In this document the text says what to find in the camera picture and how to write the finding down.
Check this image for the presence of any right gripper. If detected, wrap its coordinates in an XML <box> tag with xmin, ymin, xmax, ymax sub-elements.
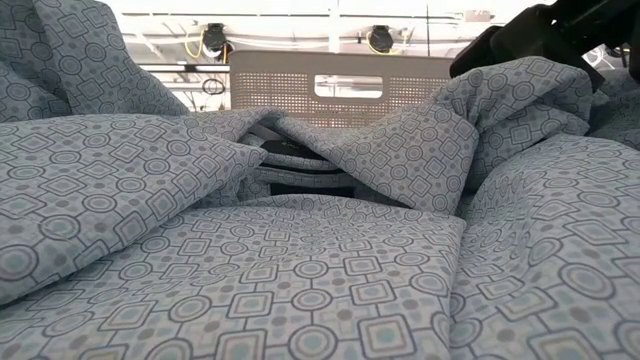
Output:
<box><xmin>449</xmin><ymin>4</ymin><xmax>606</xmax><ymax>92</ymax></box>

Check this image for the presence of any white perforated plastic laundry basket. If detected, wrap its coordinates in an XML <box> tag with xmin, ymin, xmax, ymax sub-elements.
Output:
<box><xmin>228</xmin><ymin>49</ymin><xmax>455</xmax><ymax>129</ymax></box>

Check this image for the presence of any light blue geometric patterned shirt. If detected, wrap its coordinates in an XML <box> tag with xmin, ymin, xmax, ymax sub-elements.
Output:
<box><xmin>0</xmin><ymin>0</ymin><xmax>640</xmax><ymax>360</ymax></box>

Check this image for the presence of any black ceiling cable reel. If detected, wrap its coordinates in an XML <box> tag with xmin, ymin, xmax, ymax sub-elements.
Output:
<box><xmin>202</xmin><ymin>22</ymin><xmax>230</xmax><ymax>54</ymax></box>
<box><xmin>367</xmin><ymin>24</ymin><xmax>396</xmax><ymax>54</ymax></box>

